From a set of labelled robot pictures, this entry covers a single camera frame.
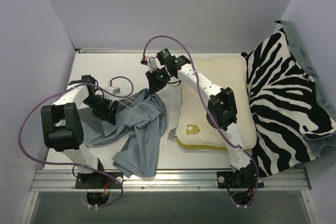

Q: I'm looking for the grey-blue pillowcase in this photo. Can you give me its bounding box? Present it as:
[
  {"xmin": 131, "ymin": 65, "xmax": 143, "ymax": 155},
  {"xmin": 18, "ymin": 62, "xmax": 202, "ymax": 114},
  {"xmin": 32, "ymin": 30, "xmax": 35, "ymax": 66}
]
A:
[{"xmin": 78, "ymin": 89, "xmax": 167, "ymax": 178}]

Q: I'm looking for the cream yellow-edged pillow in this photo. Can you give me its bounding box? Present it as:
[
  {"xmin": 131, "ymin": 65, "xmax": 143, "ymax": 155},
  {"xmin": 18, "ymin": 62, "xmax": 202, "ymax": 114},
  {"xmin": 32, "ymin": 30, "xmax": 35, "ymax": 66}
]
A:
[{"xmin": 166, "ymin": 55, "xmax": 257, "ymax": 152}]

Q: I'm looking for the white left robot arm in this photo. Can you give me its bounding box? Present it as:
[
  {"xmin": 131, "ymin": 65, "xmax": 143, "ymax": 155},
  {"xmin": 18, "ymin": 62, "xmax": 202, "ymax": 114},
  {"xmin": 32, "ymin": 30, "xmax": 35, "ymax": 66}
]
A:
[{"xmin": 40, "ymin": 75, "xmax": 118, "ymax": 188}]

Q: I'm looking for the zebra print cushion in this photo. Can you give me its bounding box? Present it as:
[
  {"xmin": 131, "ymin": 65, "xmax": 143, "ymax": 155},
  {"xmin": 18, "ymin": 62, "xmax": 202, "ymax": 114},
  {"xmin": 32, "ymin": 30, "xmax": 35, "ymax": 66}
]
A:
[{"xmin": 243, "ymin": 29, "xmax": 335, "ymax": 177}]

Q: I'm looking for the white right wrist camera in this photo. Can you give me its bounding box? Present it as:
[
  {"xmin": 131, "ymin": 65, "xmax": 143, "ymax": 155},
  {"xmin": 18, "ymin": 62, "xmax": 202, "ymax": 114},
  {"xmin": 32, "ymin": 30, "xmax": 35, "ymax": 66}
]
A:
[{"xmin": 140, "ymin": 56, "xmax": 158, "ymax": 72}]

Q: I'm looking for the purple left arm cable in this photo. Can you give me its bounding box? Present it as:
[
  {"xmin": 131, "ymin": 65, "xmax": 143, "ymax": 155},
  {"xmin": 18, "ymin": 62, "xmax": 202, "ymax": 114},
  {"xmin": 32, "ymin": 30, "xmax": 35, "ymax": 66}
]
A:
[{"xmin": 19, "ymin": 76, "xmax": 135, "ymax": 207}]

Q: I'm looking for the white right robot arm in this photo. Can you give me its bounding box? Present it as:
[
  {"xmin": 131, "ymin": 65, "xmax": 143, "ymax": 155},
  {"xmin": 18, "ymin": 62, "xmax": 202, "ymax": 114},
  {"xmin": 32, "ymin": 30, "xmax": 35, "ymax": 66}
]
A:
[{"xmin": 145, "ymin": 48, "xmax": 259, "ymax": 187}]

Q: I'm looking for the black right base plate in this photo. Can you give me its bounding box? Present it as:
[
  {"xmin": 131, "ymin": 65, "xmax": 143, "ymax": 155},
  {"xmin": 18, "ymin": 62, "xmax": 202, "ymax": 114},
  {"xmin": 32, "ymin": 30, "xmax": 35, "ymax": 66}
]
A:
[{"xmin": 216, "ymin": 169, "xmax": 256, "ymax": 189}]

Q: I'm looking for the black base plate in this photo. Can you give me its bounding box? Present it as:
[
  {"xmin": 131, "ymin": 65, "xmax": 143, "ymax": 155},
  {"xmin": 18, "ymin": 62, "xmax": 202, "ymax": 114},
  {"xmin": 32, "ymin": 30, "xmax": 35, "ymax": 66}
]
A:
[
  {"xmin": 216, "ymin": 169, "xmax": 256, "ymax": 189},
  {"xmin": 75, "ymin": 172, "xmax": 123, "ymax": 189}
]

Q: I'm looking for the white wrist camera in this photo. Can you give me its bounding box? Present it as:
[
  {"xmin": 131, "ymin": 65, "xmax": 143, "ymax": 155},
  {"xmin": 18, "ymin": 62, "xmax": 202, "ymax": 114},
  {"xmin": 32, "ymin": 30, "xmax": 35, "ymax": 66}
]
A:
[
  {"xmin": 105, "ymin": 84, "xmax": 120, "ymax": 95},
  {"xmin": 140, "ymin": 56, "xmax": 158, "ymax": 72}
]

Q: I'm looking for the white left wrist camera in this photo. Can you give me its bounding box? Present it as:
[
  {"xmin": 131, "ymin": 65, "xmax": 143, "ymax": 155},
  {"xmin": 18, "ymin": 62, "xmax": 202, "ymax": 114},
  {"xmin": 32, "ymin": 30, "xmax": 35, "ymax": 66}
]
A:
[{"xmin": 105, "ymin": 84, "xmax": 120, "ymax": 95}]

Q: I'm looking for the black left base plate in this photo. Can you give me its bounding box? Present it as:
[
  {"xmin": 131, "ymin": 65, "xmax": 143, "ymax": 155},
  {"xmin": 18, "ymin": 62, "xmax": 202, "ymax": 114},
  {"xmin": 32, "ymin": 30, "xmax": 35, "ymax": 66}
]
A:
[{"xmin": 75, "ymin": 172, "xmax": 123, "ymax": 189}]

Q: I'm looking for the aluminium mounting rail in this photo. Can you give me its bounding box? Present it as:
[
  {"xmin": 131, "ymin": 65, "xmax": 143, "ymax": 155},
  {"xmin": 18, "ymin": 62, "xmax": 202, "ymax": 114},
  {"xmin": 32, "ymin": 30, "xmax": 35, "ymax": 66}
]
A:
[{"xmin": 30, "ymin": 169, "xmax": 311, "ymax": 193}]

